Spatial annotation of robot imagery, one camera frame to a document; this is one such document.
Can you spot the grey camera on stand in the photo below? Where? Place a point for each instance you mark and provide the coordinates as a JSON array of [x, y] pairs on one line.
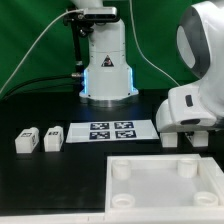
[[101, 13]]

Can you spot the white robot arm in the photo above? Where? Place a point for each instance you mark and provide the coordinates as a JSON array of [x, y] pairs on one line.
[[200, 43]]

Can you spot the white square tabletop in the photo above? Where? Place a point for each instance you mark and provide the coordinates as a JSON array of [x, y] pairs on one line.
[[154, 182]]

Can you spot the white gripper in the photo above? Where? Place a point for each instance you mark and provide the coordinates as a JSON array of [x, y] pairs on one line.
[[183, 111]]

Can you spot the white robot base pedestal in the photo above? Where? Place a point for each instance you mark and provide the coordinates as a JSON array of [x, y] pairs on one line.
[[108, 79]]

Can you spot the black camera stand pole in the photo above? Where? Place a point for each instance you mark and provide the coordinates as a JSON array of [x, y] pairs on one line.
[[80, 29]]

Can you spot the white sheet with tags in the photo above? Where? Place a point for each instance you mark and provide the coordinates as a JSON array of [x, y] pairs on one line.
[[111, 131]]

